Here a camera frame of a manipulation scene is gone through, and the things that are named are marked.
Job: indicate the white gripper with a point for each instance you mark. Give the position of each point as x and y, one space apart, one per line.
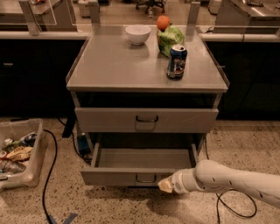
177 182

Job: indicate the grey drawer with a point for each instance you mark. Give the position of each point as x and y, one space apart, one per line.
158 120
136 167

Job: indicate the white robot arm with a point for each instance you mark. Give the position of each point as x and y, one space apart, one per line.
209 176

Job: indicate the grey metal drawer cabinet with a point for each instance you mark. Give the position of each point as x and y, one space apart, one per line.
113 73

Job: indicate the blue power adapter box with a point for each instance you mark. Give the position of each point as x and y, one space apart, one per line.
83 146

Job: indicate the blue soda can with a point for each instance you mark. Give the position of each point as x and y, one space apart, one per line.
177 62

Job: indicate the green chip bag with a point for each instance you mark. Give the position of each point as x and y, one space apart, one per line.
171 36

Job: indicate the white ceramic bowl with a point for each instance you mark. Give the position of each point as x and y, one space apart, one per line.
138 33

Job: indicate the snack items in bin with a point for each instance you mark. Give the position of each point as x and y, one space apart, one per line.
15 153

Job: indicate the orange fruit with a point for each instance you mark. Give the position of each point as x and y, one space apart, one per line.
162 23

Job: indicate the clear plastic bin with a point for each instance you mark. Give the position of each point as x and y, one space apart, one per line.
16 130

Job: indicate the black office chair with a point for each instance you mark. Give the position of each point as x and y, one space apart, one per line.
149 4

